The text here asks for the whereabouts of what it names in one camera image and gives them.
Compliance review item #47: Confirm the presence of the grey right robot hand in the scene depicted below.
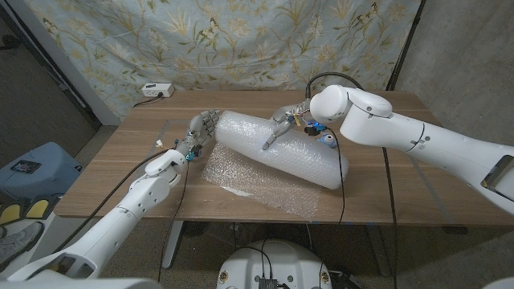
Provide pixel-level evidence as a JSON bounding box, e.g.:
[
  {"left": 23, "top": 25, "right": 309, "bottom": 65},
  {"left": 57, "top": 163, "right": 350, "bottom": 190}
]
[{"left": 261, "top": 100, "right": 314, "bottom": 152}]

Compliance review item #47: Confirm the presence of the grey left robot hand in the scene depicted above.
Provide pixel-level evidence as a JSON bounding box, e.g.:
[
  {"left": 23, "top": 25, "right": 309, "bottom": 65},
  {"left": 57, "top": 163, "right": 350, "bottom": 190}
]
[{"left": 175, "top": 109, "right": 222, "bottom": 161}]

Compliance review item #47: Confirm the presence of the clear bubble wrap roll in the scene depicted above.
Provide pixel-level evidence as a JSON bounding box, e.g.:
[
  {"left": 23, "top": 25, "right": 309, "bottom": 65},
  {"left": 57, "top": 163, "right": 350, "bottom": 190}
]
[{"left": 201, "top": 110, "right": 349, "bottom": 221}]

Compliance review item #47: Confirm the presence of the small blue round cap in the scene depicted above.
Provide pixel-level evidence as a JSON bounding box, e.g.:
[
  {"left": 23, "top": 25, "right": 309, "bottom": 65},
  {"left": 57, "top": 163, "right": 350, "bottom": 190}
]
[{"left": 317, "top": 133, "right": 339, "bottom": 149}]

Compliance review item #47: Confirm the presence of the white power outlet box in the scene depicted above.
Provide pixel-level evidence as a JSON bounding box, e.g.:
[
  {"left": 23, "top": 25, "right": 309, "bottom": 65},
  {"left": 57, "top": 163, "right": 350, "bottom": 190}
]
[{"left": 141, "top": 83, "right": 176, "bottom": 99}]

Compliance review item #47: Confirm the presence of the floral blue backdrop cloth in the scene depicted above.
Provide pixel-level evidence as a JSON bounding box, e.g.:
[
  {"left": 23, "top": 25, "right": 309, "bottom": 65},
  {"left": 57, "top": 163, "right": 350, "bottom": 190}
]
[{"left": 23, "top": 0, "right": 422, "bottom": 121}]

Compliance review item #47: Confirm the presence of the black ribbed round object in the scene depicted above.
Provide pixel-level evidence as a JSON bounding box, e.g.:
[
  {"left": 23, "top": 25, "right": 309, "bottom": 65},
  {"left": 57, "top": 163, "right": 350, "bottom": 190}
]
[{"left": 182, "top": 220, "right": 208, "bottom": 238}]

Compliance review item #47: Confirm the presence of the white table leg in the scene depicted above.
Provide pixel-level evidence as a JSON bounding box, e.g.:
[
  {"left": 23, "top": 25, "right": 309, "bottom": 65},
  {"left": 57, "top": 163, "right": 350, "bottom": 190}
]
[{"left": 162, "top": 220, "right": 186, "bottom": 269}]

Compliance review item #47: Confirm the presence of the black backdrop stand pole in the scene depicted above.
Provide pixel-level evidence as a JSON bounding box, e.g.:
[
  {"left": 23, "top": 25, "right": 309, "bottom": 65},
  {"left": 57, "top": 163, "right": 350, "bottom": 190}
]
[{"left": 385, "top": 0, "right": 422, "bottom": 92}]

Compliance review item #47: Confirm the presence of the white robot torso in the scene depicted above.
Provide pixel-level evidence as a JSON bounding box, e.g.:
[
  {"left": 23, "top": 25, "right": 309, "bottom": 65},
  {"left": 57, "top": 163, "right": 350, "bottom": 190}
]
[{"left": 216, "top": 239, "right": 334, "bottom": 289}]

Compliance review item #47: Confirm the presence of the blue-grey storage bin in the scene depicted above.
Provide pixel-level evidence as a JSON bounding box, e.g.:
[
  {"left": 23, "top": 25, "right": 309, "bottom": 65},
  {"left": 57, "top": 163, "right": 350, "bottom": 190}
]
[{"left": 0, "top": 140, "right": 84, "bottom": 201}]

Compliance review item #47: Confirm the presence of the grey table leg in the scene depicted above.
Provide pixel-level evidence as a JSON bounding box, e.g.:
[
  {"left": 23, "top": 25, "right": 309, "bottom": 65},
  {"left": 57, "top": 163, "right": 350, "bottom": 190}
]
[{"left": 365, "top": 224, "right": 393, "bottom": 277}]

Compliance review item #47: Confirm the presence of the black flat phone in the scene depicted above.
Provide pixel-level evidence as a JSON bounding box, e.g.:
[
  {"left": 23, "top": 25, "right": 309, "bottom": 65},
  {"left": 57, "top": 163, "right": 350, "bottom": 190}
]
[{"left": 10, "top": 159, "right": 43, "bottom": 174}]

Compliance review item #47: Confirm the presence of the black shoe yellow insole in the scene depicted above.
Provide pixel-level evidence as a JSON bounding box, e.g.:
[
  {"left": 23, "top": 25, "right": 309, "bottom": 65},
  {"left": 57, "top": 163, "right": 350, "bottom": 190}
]
[
  {"left": 23, "top": 196, "right": 57, "bottom": 220},
  {"left": 0, "top": 203, "right": 21, "bottom": 220}
]

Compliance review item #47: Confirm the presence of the grey sneaker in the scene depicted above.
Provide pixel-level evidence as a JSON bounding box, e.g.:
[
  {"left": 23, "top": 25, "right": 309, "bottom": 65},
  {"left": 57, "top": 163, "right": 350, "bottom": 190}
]
[{"left": 0, "top": 220, "right": 45, "bottom": 274}]

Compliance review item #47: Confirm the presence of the black outlet box cable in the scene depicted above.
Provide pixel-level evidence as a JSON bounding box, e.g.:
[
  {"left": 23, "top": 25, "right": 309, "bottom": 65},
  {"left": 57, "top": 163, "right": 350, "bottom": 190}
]
[{"left": 132, "top": 92, "right": 165, "bottom": 108}]

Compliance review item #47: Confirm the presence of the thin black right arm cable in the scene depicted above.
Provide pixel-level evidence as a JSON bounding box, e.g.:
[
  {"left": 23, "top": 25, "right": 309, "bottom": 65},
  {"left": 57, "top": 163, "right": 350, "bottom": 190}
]
[{"left": 325, "top": 127, "right": 346, "bottom": 226}]

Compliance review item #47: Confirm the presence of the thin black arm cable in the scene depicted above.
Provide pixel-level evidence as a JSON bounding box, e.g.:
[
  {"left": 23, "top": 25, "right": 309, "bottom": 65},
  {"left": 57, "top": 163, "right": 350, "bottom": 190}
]
[
  {"left": 325, "top": 127, "right": 346, "bottom": 226},
  {"left": 157, "top": 160, "right": 190, "bottom": 282}
]

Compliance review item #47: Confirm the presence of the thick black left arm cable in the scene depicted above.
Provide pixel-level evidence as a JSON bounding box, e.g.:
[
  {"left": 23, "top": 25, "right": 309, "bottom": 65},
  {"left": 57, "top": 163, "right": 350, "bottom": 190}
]
[{"left": 51, "top": 148, "right": 177, "bottom": 254}]

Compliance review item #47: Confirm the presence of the black door frame strip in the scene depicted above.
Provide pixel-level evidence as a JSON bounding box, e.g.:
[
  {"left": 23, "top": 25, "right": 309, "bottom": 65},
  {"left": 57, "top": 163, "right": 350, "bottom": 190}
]
[{"left": 0, "top": 3, "right": 102, "bottom": 130}]

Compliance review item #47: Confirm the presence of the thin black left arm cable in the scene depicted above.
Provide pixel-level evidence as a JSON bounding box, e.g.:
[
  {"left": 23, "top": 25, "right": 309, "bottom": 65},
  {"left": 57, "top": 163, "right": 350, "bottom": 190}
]
[{"left": 157, "top": 160, "right": 190, "bottom": 282}]

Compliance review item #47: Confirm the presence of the black torso cable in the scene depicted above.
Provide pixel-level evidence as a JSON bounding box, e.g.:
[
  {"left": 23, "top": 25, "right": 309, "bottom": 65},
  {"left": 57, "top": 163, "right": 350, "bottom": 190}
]
[{"left": 239, "top": 240, "right": 274, "bottom": 280}]

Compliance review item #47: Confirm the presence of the black door handle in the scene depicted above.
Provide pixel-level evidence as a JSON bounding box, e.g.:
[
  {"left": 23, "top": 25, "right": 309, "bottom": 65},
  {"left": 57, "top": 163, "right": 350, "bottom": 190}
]
[{"left": 0, "top": 35, "right": 21, "bottom": 51}]

